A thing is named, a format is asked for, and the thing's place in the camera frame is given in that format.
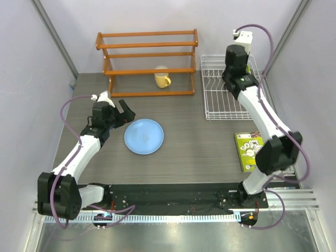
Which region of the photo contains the blue plate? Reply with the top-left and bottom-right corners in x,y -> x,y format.
124,119 -> 164,155

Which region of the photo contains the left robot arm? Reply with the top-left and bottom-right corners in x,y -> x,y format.
37,99 -> 135,220

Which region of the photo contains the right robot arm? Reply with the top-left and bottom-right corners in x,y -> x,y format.
222,44 -> 302,207

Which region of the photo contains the orange wooden shelf rack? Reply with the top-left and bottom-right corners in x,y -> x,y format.
96,29 -> 198,97

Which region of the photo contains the yellow ceramic mug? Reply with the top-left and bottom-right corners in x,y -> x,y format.
154,73 -> 172,88

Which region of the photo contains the green booklet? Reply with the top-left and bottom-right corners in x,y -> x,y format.
234,131 -> 264,172

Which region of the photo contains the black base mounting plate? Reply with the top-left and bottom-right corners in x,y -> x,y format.
95,183 -> 268,216

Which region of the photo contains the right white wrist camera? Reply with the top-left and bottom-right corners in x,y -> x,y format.
233,29 -> 253,54

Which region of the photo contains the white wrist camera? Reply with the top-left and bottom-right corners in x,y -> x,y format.
90,90 -> 115,108
233,29 -> 253,54

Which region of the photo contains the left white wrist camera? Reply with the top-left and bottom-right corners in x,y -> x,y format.
90,90 -> 115,108

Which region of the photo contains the white wire dish rack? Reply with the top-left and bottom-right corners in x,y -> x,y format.
200,55 -> 251,120

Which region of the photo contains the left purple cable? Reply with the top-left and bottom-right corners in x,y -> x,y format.
49,94 -> 136,229

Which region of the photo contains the white slotted cable duct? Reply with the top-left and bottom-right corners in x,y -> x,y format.
43,213 -> 242,224

